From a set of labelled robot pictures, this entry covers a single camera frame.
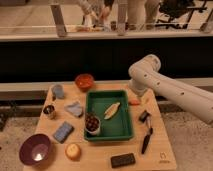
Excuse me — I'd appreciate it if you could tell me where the crumpled blue-grey cloth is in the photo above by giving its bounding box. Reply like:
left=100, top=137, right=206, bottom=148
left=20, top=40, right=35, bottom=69
left=65, top=101, right=83, bottom=117

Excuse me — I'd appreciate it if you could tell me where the yellow round fruit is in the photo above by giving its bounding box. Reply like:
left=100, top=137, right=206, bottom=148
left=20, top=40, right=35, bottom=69
left=65, top=143, right=81, bottom=160

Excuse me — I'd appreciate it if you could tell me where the wooden table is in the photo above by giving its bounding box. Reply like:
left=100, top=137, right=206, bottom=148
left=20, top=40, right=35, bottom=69
left=23, top=84, right=177, bottom=171

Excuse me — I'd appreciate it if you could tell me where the black rectangular block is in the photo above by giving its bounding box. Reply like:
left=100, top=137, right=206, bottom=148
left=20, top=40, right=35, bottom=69
left=111, top=153, right=135, bottom=168

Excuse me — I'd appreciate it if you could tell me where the purple bowl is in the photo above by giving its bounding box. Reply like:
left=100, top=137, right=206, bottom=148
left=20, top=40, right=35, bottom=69
left=19, top=134, right=51, bottom=166

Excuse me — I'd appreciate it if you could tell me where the cup of dark berries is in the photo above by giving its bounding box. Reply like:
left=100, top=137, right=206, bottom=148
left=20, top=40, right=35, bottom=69
left=85, top=115, right=101, bottom=135

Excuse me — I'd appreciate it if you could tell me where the yellow banana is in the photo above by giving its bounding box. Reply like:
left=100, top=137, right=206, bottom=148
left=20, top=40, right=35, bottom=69
left=104, top=102, right=120, bottom=120

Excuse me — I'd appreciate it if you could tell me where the green plastic tray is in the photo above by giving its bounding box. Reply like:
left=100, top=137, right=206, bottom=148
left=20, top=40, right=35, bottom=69
left=84, top=90, right=134, bottom=142

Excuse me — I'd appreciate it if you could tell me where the grey-blue cup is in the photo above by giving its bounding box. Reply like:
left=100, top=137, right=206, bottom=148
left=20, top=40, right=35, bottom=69
left=51, top=84, right=64, bottom=99

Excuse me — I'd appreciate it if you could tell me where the blue sponge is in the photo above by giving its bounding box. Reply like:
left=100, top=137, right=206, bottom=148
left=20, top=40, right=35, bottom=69
left=53, top=122, right=74, bottom=143

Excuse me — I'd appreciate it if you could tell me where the orange carrot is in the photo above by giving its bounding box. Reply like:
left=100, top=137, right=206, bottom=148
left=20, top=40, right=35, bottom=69
left=129, top=99, right=140, bottom=106

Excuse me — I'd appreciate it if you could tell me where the metal railing frame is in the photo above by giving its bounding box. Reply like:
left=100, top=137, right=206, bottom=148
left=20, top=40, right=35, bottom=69
left=0, top=0, right=213, bottom=41

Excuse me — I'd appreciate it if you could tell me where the black office chair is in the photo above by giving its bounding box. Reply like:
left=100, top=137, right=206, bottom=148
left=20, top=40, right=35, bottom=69
left=156, top=0, right=207, bottom=29

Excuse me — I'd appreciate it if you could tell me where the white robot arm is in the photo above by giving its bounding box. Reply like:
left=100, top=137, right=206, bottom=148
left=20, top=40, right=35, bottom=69
left=128, top=54, right=213, bottom=126

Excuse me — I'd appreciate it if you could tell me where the small metal can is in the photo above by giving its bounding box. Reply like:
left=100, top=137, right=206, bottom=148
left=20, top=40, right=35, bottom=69
left=43, top=105, right=56, bottom=119

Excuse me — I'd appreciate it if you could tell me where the red-orange bowl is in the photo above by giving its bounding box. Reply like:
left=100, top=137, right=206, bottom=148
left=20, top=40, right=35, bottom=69
left=75, top=73, right=94, bottom=92

